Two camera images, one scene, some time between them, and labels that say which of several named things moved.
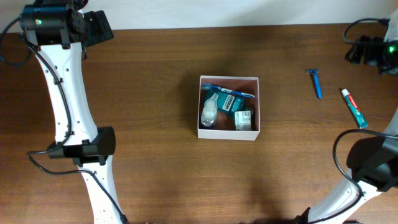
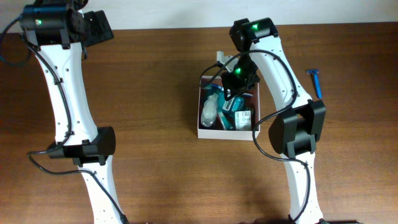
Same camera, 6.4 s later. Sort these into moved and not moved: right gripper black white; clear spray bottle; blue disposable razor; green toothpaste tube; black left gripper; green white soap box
Moved: green toothpaste tube; right gripper black white
Not moved: clear spray bottle; green white soap box; black left gripper; blue disposable razor
